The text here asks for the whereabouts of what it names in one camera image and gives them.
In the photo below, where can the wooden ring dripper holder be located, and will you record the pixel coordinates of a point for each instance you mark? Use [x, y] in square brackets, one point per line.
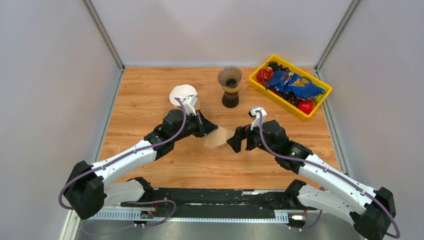
[197, 105]

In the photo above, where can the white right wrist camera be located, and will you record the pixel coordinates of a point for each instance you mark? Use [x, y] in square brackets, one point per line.
[258, 115]

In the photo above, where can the red apple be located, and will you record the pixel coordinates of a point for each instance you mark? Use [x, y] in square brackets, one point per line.
[306, 106]

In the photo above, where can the dark grape bunch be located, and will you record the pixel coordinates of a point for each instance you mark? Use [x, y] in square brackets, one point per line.
[288, 96]

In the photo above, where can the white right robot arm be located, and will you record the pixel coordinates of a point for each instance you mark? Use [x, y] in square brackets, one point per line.
[331, 185]

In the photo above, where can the white paper coffee filter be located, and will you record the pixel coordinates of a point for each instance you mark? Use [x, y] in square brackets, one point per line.
[181, 92]

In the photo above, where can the green apple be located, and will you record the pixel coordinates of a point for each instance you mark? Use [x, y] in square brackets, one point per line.
[318, 98]

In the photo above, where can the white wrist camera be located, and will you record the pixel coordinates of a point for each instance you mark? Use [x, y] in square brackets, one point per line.
[258, 115]
[189, 104]

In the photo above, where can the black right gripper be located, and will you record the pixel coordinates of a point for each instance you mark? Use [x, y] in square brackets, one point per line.
[241, 133]

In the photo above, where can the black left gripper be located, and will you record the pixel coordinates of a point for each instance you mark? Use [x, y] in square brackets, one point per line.
[204, 127]

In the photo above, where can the aluminium frame rail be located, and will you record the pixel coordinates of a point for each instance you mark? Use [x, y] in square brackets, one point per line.
[312, 226]

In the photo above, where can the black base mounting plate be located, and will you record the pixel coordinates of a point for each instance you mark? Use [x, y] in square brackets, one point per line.
[221, 203]

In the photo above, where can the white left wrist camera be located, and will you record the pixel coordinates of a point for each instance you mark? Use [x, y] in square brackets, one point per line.
[189, 104]

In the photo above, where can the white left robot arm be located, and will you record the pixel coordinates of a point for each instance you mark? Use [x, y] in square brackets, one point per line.
[90, 187]

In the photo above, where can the brown paper coffee filter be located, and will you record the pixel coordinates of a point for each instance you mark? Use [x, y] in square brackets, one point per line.
[218, 137]

